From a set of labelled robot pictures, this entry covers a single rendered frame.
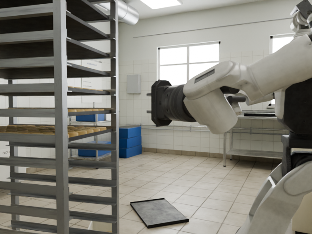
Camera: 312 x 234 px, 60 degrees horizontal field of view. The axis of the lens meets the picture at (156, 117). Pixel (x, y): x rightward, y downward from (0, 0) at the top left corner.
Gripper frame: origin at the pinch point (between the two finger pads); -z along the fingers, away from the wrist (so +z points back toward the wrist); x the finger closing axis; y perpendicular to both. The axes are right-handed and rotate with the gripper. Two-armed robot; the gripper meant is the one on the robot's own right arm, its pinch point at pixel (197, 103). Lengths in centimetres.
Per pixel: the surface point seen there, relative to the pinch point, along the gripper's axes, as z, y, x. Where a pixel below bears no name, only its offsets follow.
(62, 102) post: -65, 10, 0
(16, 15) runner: -77, -6, 31
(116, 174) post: -33, -22, -35
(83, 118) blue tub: 41, -355, -25
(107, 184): -37, -25, -40
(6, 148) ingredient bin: -76, -257, -52
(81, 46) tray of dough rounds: -54, -5, 22
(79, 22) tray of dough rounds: -55, -4, 31
